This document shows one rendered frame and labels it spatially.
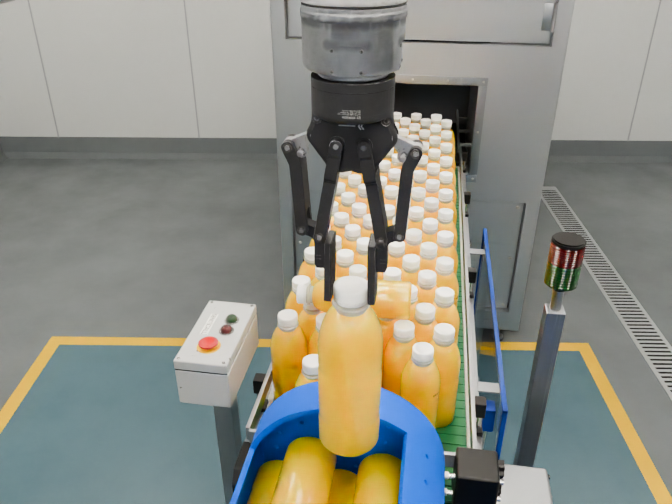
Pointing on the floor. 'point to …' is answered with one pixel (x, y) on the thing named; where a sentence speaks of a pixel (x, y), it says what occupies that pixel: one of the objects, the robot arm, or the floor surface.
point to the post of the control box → (228, 443)
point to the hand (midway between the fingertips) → (351, 269)
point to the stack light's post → (539, 385)
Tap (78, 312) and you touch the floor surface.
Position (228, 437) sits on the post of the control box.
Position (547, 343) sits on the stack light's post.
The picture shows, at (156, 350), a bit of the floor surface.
